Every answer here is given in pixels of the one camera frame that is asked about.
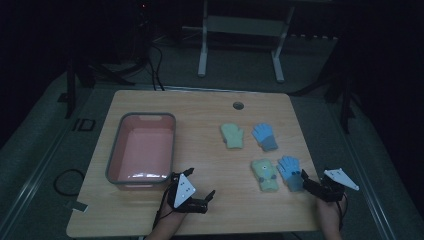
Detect grey tape strip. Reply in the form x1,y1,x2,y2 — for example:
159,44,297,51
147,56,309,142
64,199,90,214

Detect silver floor rail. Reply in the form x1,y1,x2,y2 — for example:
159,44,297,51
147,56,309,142
0,125,73,239
328,99,398,240

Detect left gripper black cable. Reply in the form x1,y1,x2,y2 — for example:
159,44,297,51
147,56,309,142
151,181,175,231

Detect blue knit glove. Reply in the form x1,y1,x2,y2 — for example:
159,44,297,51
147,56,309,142
251,122,279,152
276,155,305,193

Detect grey power strip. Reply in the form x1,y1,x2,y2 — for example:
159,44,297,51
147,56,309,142
288,32,338,42

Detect black cable loop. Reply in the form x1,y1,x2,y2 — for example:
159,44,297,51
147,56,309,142
53,168,86,197

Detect plain green mitten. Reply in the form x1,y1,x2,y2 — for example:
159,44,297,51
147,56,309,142
219,122,245,150

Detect black tripod stand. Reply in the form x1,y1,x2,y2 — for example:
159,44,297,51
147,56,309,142
58,56,135,120

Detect black metal stand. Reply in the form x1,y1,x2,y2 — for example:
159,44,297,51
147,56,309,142
289,29,362,135

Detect person's right hand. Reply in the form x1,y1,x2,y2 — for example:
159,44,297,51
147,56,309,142
316,197,346,228

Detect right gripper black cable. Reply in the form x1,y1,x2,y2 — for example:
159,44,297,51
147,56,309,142
335,193,350,232

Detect green mitten with face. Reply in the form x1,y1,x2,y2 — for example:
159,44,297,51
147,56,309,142
250,158,280,193

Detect black floor cables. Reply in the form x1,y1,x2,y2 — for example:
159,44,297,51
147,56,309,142
145,42,166,92

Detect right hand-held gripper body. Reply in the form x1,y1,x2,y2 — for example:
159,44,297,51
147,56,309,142
311,167,360,203

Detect white metal table frame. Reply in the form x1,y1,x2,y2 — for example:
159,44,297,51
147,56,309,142
181,0,334,84

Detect pink basin with grey rim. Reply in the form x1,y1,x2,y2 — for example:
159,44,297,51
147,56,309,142
105,112,177,192

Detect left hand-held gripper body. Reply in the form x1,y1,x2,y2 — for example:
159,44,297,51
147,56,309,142
166,172,209,214

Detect person's left hand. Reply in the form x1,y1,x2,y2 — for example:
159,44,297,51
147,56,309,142
159,207,188,231

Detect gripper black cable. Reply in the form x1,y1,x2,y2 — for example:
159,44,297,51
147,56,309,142
151,181,175,231
335,193,350,232

